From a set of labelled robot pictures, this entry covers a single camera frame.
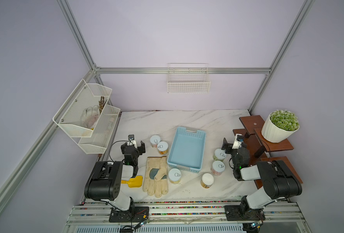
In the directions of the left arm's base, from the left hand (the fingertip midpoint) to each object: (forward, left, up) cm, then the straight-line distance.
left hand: (134, 143), depth 94 cm
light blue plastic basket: (+2, -36, -10) cm, 38 cm away
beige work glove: (-24, -16, -6) cm, 29 cm away
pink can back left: (+3, -13, 0) cm, 14 cm away
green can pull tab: (-7, -56, -2) cm, 56 cm away
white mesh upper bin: (+1, +25, +25) cm, 35 cm away
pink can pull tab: (-17, -53, -1) cm, 55 cm away
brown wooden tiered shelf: (-2, -70, +18) cm, 73 cm away
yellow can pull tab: (-21, -27, -1) cm, 34 cm away
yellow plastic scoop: (-23, -3, -6) cm, 24 cm away
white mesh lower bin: (-2, +21, +4) cm, 22 cm away
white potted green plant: (-8, -77, +28) cm, 83 cm away
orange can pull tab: (-3, -19, -1) cm, 20 cm away
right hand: (0, -65, +3) cm, 65 cm away
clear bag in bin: (+3, +19, +23) cm, 30 cm away
